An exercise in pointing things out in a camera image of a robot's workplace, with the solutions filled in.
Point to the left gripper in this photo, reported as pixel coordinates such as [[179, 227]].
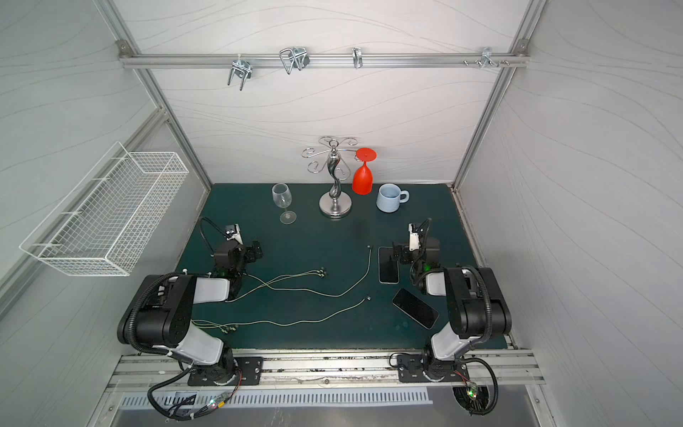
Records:
[[252, 252]]

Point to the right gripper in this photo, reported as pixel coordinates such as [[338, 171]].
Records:
[[402, 253]]

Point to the black phone silver frame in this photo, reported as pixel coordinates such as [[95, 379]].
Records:
[[388, 266]]

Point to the black phone purple frame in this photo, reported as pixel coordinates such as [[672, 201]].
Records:
[[415, 308]]

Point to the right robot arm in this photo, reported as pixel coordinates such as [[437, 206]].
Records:
[[477, 311]]

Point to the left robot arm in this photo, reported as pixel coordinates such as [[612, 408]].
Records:
[[158, 319]]

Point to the light blue mug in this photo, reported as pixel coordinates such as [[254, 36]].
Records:
[[390, 197]]

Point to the clear wine glass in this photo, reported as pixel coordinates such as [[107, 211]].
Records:
[[282, 198]]

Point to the green table mat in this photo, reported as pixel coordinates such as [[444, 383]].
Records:
[[317, 284]]

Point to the red plastic goblet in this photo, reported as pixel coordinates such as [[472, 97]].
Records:
[[363, 177]]

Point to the silver glass holder stand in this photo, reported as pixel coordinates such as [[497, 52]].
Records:
[[334, 204]]

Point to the white vent strip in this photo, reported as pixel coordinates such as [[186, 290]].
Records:
[[368, 397]]

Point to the metal hook left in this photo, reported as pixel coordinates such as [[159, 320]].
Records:
[[241, 71]]

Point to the metal hook right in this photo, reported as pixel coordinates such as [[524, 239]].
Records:
[[487, 60]]

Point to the metal hook small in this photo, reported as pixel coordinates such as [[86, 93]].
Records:
[[357, 58]]

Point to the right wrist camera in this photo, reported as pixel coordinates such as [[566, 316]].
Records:
[[415, 241]]

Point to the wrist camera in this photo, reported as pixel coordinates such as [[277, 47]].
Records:
[[415, 241], [232, 232]]

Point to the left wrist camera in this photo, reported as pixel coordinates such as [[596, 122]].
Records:
[[232, 232]]

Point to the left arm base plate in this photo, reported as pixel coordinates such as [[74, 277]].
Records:
[[246, 371]]

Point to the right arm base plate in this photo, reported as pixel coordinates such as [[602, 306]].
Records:
[[417, 368]]

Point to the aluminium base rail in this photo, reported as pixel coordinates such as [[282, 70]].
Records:
[[290, 369]]

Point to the white wire basket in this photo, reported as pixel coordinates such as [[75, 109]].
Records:
[[101, 227]]

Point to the aluminium top rail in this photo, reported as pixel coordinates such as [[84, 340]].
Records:
[[317, 60]]

